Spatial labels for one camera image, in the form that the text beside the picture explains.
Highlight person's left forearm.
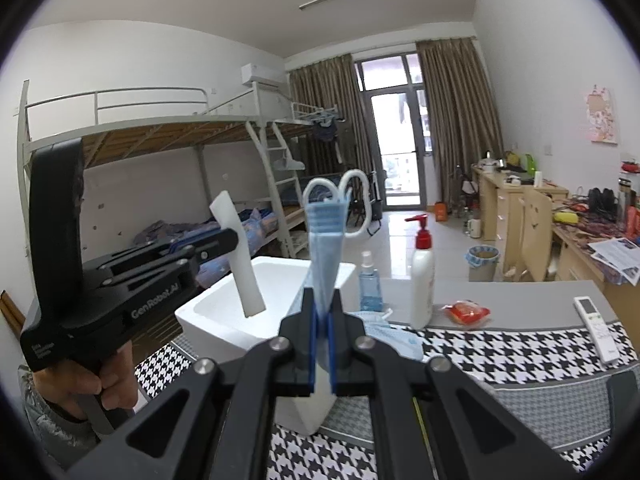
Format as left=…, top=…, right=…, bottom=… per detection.
left=17, top=365, right=101, bottom=467

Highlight white lotion pump bottle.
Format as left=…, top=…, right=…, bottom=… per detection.
left=405, top=214, right=436, bottom=330

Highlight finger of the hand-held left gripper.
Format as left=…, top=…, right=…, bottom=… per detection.
left=165, top=228, right=240, bottom=267
left=85, top=242, right=198, bottom=287

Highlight trash bin with blue liner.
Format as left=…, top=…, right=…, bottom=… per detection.
left=467, top=245, right=501, bottom=282

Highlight white remote control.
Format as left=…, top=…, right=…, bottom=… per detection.
left=573, top=296, right=623, bottom=363

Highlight printed papers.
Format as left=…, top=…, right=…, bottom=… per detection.
left=587, top=237, right=640, bottom=286

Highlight black folding chair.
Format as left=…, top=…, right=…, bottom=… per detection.
left=350, top=170, right=386, bottom=233

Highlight steel thermos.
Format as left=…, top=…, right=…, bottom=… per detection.
left=617, top=177, right=632, bottom=223

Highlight blue plaid blanket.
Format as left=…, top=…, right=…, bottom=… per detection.
left=135, top=207, right=281, bottom=286

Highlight light wooden desk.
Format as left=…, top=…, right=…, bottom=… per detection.
left=472, top=165, right=568, bottom=256

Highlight person's left hand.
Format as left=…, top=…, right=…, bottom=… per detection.
left=65, top=339, right=139, bottom=421

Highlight red snack packet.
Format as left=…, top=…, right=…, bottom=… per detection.
left=444, top=300, right=491, bottom=326

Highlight glass balcony door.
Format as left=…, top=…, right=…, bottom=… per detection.
left=355, top=52, right=433, bottom=206

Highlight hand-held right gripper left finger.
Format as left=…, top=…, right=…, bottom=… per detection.
left=65, top=287, right=321, bottom=480

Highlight white air conditioner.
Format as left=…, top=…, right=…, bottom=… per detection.
left=241, top=63, right=286, bottom=86

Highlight houndstooth tablecloth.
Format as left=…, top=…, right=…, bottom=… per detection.
left=135, top=310, right=640, bottom=480

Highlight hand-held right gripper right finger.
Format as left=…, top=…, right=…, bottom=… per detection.
left=327, top=290, right=581, bottom=480

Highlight wooden desk with patterned cover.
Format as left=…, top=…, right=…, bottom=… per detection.
left=550, top=200, right=640, bottom=311

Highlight blue spray bottle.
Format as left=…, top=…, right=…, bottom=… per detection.
left=359, top=251, right=385, bottom=312

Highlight pink wall poster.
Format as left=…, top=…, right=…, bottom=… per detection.
left=582, top=85, right=619, bottom=143

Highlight wooden chair with smiley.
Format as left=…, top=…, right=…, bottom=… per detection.
left=502, top=187, right=553, bottom=281

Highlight white foam strip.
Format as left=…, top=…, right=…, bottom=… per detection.
left=209, top=190, right=266, bottom=318

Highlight blue face mask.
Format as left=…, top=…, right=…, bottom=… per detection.
left=350, top=310, right=426, bottom=361
left=302, top=170, right=373, bottom=323

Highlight white metal bunk bed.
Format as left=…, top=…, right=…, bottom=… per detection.
left=272, top=100, right=351, bottom=221
left=17, top=80, right=311, bottom=261

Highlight white foam box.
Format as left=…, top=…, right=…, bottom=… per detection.
left=175, top=256, right=357, bottom=436

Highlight brown curtain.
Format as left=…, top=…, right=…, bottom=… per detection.
left=290, top=55, right=373, bottom=196
left=416, top=37, right=503, bottom=211

